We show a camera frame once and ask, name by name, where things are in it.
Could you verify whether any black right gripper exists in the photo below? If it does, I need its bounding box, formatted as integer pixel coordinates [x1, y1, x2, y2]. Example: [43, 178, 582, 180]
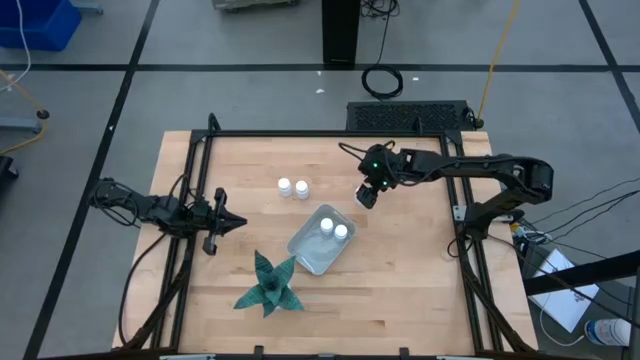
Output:
[357, 143, 404, 210]

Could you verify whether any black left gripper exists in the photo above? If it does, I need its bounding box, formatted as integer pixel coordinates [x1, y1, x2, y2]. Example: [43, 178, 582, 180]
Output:
[192, 188, 249, 255]

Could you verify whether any white plastic basket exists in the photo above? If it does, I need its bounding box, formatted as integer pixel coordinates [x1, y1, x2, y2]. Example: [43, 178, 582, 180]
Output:
[286, 203, 358, 276]

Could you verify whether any green leafy plant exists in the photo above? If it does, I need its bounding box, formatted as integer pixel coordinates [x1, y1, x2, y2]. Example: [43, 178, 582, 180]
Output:
[233, 249, 305, 319]

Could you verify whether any black vented computer case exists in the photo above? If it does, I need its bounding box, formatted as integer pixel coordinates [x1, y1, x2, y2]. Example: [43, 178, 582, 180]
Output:
[345, 100, 476, 133]

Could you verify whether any white power strip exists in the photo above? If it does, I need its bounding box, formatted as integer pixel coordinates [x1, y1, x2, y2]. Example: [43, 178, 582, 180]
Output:
[510, 222, 550, 247]

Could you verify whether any black upright tower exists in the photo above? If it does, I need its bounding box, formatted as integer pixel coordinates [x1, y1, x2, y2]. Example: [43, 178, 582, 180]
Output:
[321, 0, 362, 65]

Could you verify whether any grey cart base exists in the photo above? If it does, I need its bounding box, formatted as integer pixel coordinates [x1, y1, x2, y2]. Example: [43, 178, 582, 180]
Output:
[211, 0, 300, 12]

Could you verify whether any black metal bar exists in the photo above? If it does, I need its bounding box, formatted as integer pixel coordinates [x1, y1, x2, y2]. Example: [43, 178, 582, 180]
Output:
[522, 249, 640, 297]

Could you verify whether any white paper sheet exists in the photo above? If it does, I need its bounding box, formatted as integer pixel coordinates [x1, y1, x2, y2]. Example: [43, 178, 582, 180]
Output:
[528, 248, 600, 334]

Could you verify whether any black floor object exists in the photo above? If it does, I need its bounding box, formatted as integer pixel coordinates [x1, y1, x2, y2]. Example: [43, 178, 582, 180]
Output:
[0, 155, 20, 182]

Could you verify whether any grey metal foot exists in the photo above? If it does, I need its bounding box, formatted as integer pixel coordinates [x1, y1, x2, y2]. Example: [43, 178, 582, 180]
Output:
[0, 117, 43, 134]

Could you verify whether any clear plastic water bottle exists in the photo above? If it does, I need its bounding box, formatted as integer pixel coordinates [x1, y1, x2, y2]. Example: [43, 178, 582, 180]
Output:
[583, 317, 633, 348]

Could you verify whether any blue plastic bin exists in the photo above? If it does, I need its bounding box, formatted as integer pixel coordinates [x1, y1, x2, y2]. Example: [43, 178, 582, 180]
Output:
[0, 0, 83, 52]

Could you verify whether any black aluminium table frame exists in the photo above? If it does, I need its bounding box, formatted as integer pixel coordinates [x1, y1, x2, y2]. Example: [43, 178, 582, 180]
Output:
[117, 112, 539, 360]

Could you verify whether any coiled black cable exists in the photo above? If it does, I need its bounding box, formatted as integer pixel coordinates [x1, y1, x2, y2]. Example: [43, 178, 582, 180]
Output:
[359, 0, 405, 101]

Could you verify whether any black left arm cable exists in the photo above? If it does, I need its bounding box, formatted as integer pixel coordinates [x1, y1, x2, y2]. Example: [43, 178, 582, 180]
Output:
[117, 231, 170, 347]

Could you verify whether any yellow hanging cable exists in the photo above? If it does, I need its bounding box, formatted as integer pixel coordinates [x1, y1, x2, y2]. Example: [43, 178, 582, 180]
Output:
[476, 0, 522, 127]

